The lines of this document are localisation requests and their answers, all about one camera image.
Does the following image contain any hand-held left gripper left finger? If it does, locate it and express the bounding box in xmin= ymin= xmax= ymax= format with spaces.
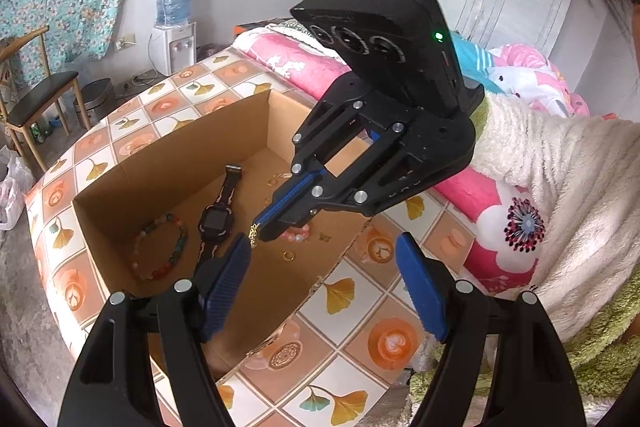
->
xmin=57 ymin=233 xmax=252 ymax=427

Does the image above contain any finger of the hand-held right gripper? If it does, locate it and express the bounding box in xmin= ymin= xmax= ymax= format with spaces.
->
xmin=259 ymin=126 xmax=427 ymax=243
xmin=253 ymin=73 xmax=372 ymax=234

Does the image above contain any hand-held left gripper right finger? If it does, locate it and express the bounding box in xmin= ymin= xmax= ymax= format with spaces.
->
xmin=396 ymin=231 xmax=587 ymax=427

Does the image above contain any multicolour bead bracelet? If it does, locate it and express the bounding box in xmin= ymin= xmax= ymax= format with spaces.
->
xmin=131 ymin=213 xmax=190 ymax=282

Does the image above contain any purple smartwatch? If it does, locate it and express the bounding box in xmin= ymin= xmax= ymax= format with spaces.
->
xmin=196 ymin=164 xmax=245 ymax=268

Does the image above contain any brown cardboard box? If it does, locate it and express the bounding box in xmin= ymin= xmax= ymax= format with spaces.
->
xmin=72 ymin=88 xmax=374 ymax=381

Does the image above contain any person's right forearm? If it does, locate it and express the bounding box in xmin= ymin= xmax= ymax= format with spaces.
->
xmin=469 ymin=96 xmax=640 ymax=344

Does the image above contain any blue pillow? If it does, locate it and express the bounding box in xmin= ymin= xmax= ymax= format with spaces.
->
xmin=450 ymin=32 xmax=497 ymax=84

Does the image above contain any grey patterned blanket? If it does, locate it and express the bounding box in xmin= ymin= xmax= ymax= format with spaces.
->
xmin=265 ymin=19 xmax=314 ymax=39

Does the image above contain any orange box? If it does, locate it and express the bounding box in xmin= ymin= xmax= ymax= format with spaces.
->
xmin=234 ymin=21 xmax=271 ymax=39

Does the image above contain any white water dispenser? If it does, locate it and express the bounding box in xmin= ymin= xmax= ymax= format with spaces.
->
xmin=150 ymin=21 xmax=197 ymax=77

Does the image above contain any black trash can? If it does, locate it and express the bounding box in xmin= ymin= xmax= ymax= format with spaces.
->
xmin=72 ymin=78 xmax=116 ymax=128

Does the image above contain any white plastic bag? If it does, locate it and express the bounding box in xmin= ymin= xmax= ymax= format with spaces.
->
xmin=0 ymin=146 xmax=36 ymax=232

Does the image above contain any wooden chair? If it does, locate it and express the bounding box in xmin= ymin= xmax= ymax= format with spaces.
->
xmin=0 ymin=24 xmax=94 ymax=168

